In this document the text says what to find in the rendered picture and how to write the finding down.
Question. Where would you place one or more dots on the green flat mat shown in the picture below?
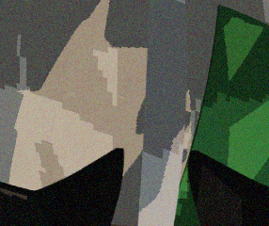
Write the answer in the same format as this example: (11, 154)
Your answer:
(233, 126)

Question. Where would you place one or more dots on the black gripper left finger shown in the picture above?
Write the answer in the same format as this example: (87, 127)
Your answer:
(87, 198)

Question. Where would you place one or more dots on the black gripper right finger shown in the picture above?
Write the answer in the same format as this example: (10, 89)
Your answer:
(223, 196)

